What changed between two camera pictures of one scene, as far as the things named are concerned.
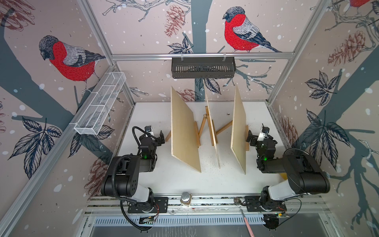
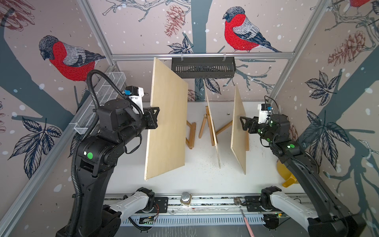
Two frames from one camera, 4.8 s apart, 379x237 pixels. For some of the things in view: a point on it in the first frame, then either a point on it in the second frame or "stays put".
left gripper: x=158 y=142 -> x=149 y=114
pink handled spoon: x=238 y=201 stays put
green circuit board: x=147 y=220 stays put
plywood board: x=184 y=138 -> x=166 y=144
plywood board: x=212 y=130 stays put
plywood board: x=238 y=139 stays put
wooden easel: x=247 y=133 stays put
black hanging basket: x=204 y=67 stays put
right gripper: x=255 y=139 -> x=254 y=121
